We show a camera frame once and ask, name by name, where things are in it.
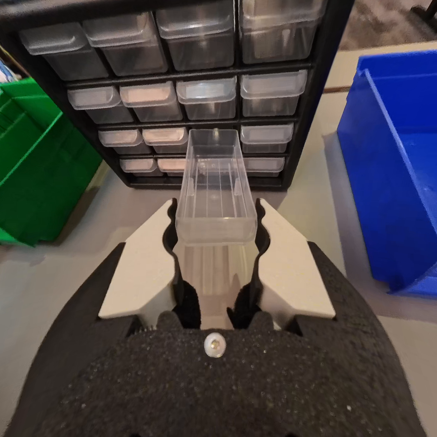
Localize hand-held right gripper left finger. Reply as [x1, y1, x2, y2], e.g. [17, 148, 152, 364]
[98, 199, 180, 323]

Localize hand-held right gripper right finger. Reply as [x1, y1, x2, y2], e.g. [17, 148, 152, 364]
[253, 198, 336, 325]

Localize black drawer cabinet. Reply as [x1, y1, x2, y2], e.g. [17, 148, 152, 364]
[0, 0, 356, 192]

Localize clear plastic drawer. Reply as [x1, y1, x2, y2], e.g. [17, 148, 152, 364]
[175, 129, 258, 246]

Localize green plastic bin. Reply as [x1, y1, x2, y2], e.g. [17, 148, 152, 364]
[0, 77, 103, 246]

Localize blue plastic bin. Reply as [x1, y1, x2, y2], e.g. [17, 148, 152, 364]
[336, 49, 437, 300]

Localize set of clear cabinet drawers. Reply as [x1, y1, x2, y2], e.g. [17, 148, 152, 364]
[19, 0, 328, 178]

